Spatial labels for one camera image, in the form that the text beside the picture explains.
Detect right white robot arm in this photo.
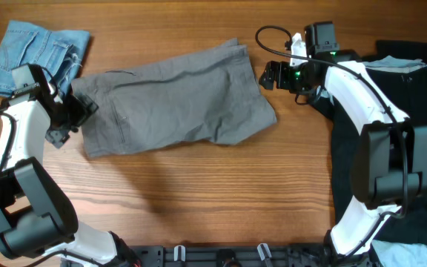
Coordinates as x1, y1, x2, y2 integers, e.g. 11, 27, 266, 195
259, 22, 427, 266

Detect grey cotton shorts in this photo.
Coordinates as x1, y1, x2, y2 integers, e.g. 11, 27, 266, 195
71, 39, 277, 157

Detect black shorts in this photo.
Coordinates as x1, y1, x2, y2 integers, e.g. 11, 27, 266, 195
309, 39, 427, 248

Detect right black cable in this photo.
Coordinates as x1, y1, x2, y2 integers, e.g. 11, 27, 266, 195
254, 24, 409, 257

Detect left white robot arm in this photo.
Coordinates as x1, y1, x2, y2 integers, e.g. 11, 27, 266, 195
0, 64, 139, 266

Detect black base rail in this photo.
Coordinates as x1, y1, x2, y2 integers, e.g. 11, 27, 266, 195
60, 243, 329, 267

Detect folded blue denim shorts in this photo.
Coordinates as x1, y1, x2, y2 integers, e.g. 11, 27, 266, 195
0, 20, 90, 98

